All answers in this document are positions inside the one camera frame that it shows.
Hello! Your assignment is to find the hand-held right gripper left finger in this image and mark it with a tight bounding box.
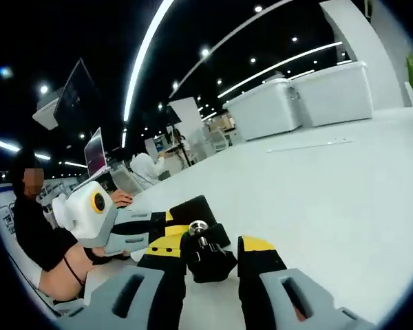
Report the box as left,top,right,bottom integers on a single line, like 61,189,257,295
56,235,189,330

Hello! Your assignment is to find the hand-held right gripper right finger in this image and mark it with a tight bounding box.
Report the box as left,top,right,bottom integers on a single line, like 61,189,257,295
237,234,369,330

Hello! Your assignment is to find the white partition panel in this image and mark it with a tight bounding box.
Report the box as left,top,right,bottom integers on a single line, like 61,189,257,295
168,97,207,164

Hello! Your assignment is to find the white storage box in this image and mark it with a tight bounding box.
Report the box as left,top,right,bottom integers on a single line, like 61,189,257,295
223,78,302,142
290,60,374,128

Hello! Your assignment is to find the white desk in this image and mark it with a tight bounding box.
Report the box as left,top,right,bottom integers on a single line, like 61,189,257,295
85,106,413,326

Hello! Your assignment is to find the black fixed fixture clamp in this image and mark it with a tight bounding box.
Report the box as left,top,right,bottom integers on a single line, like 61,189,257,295
168,195,232,257

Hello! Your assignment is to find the long ceiling light strip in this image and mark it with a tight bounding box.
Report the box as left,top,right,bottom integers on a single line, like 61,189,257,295
123,0,175,123

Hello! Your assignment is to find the white ceiling unit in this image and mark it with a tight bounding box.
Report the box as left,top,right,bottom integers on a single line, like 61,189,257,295
32,87,65,131

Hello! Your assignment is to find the dark hanging screen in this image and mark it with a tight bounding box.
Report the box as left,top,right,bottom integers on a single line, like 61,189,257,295
53,58,103,131

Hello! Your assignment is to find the wall poster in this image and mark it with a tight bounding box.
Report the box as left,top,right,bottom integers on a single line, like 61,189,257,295
0,184,18,238

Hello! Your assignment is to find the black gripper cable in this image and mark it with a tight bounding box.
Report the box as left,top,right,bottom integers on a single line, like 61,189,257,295
63,256,85,288

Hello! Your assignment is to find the person's left hand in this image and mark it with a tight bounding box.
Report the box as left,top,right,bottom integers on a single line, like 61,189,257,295
83,245,131,266

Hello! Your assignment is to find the white square column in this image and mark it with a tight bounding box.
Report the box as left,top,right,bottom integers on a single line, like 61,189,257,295
319,0,405,111

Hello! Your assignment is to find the open laptop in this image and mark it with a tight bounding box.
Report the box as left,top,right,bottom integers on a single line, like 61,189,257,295
83,126,113,179

